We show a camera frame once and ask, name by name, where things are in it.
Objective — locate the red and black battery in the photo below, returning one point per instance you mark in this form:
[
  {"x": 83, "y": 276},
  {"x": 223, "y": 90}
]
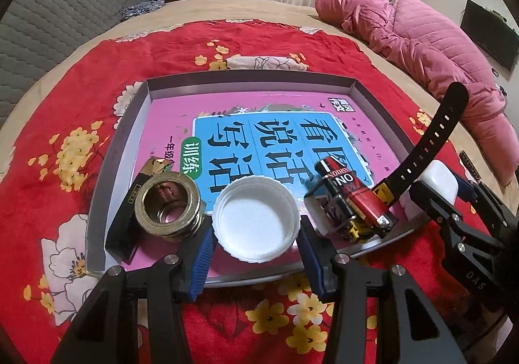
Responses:
[{"x": 352, "y": 193}]

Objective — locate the white plastic cap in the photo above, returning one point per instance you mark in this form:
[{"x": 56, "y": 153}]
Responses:
[{"x": 255, "y": 222}]

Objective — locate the black and gold box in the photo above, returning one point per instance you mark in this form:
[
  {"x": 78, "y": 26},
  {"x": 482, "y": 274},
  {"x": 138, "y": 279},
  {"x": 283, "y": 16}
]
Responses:
[{"x": 123, "y": 234}]

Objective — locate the black television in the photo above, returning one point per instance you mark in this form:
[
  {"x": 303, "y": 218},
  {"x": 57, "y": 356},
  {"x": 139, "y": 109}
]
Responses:
[{"x": 490, "y": 35}]

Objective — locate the pink quilt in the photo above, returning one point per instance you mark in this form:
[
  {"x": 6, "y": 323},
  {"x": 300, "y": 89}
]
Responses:
[{"x": 425, "y": 43}]

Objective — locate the dark hair clip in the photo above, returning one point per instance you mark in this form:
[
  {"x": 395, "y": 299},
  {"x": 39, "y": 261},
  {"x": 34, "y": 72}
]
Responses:
[{"x": 470, "y": 165}]

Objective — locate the blue patterned cloth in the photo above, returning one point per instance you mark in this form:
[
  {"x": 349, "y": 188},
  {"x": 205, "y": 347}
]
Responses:
[{"x": 142, "y": 9}]

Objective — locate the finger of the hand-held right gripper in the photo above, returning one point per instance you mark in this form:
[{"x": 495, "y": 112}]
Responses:
[
  {"x": 465, "y": 189},
  {"x": 434, "y": 201}
]

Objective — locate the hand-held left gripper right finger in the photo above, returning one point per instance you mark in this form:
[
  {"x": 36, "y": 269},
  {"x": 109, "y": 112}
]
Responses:
[{"x": 310, "y": 262}]

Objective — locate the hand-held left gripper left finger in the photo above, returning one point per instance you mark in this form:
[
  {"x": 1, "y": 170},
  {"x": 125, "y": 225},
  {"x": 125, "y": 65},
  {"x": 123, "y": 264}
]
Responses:
[{"x": 202, "y": 260}]

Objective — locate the red floral blanket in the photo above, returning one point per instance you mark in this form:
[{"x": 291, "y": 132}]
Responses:
[{"x": 61, "y": 84}]

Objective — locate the white earbuds case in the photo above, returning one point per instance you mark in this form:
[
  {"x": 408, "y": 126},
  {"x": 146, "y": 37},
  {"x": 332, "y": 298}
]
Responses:
[{"x": 440, "y": 177}]

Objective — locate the grey quilted headboard cover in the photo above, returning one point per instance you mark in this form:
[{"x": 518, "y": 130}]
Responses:
[{"x": 48, "y": 15}]

